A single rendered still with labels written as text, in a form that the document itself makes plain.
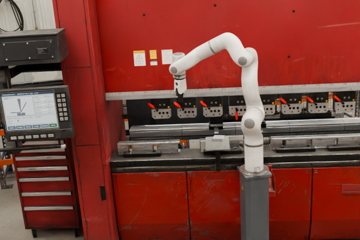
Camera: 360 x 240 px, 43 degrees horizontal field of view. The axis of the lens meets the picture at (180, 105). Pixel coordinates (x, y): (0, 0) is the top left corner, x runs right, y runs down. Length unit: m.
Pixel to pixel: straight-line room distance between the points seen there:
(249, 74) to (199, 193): 1.25
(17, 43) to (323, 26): 2.11
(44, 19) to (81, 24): 4.34
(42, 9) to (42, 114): 4.58
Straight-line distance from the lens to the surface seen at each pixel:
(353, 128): 4.08
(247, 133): 2.90
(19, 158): 4.17
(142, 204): 3.80
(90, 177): 3.64
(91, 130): 3.49
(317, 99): 3.63
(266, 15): 3.43
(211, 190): 3.70
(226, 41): 2.82
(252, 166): 3.00
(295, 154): 3.65
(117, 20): 3.47
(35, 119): 3.20
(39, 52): 3.09
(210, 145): 3.48
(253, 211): 3.12
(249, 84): 2.83
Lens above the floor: 2.31
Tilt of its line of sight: 17 degrees down
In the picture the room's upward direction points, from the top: 3 degrees counter-clockwise
